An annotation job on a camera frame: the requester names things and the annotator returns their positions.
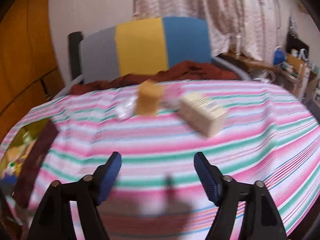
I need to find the striped bed sheet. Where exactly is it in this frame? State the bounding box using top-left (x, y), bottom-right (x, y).
top-left (0, 79), bottom-right (320, 240)

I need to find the wooden wardrobe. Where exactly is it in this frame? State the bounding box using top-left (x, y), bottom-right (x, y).
top-left (0, 0), bottom-right (65, 130)

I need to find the cream cardboard box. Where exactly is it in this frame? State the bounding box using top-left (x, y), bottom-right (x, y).
top-left (178, 92), bottom-right (228, 138)

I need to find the dark red cloth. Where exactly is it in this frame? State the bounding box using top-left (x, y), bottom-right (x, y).
top-left (71, 60), bottom-right (242, 95)

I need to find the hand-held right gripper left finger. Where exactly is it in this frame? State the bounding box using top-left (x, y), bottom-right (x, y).
top-left (26, 151), bottom-right (122, 240)

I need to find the blue fan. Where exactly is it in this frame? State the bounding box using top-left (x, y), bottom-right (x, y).
top-left (273, 46), bottom-right (286, 65)

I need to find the patterned pink curtain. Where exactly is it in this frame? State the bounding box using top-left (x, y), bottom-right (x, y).
top-left (132, 0), bottom-right (278, 60)

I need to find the white lamp pole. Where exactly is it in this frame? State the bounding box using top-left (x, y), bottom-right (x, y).
top-left (275, 0), bottom-right (282, 30)

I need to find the grey yellow blue chair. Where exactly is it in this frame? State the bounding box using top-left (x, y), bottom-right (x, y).
top-left (69, 17), bottom-right (253, 95)

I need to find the clear plastic bag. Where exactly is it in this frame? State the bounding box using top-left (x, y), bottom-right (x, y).
top-left (115, 99), bottom-right (137, 120)

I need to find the tall yellow sponge block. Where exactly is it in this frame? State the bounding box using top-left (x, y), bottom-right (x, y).
top-left (136, 79), bottom-right (162, 117)

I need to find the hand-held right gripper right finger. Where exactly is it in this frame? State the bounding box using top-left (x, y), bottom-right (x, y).
top-left (194, 151), bottom-right (288, 240)

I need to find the wooden desk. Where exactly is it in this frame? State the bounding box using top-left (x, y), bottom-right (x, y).
top-left (220, 52), bottom-right (275, 73)

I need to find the black monitor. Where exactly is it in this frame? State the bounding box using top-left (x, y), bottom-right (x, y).
top-left (286, 31), bottom-right (309, 55)

